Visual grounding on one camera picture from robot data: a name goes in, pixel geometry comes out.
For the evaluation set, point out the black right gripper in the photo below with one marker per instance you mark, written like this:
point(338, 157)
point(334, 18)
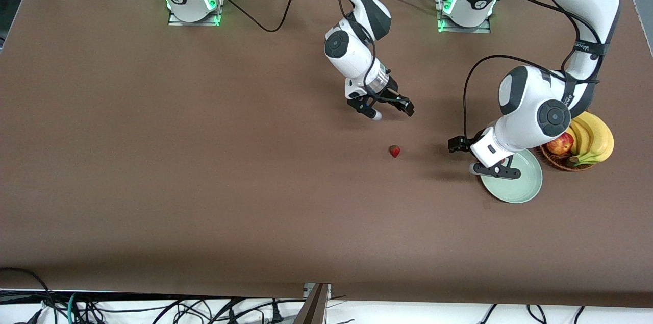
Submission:
point(392, 92)

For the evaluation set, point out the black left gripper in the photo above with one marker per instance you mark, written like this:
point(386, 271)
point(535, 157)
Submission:
point(461, 143)

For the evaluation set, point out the red strawberry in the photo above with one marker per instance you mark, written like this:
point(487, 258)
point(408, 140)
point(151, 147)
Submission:
point(394, 151)

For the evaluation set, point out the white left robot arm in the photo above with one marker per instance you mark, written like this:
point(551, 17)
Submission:
point(530, 104)

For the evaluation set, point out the pale green plate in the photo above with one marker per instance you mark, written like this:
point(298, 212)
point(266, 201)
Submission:
point(520, 186)

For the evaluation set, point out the brown wicker basket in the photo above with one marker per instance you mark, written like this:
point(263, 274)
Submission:
point(558, 162)

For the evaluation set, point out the red apple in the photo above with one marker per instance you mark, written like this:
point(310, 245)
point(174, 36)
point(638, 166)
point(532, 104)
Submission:
point(561, 144)

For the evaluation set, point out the yellow banana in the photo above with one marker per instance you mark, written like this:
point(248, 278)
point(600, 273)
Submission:
point(602, 140)
point(581, 136)

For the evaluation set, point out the brown table cover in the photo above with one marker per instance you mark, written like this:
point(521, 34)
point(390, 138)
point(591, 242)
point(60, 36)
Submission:
point(204, 186)

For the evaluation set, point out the metal base plate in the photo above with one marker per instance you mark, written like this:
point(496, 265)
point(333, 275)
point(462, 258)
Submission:
point(194, 22)
point(464, 29)

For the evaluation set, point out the brown wooden post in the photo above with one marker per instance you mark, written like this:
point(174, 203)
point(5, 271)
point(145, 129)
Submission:
point(314, 308)

